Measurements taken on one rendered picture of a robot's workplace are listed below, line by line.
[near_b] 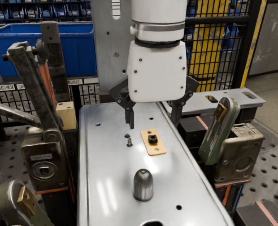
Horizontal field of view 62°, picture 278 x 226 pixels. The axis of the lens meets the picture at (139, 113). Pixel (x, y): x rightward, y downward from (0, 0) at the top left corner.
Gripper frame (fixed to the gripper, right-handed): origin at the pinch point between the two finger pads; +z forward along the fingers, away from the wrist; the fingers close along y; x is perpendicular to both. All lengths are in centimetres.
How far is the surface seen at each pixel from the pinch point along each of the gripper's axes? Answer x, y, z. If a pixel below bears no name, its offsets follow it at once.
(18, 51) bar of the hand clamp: -1.8, -21.1, -14.9
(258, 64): 214, 202, 71
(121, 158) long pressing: -3.5, -7.0, 5.9
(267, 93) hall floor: 188, 205, 102
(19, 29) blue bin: 53, -34, -8
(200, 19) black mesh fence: 55, 34, -10
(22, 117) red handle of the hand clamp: -0.7, -23.3, -3.5
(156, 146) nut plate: -2.0, 0.4, 5.5
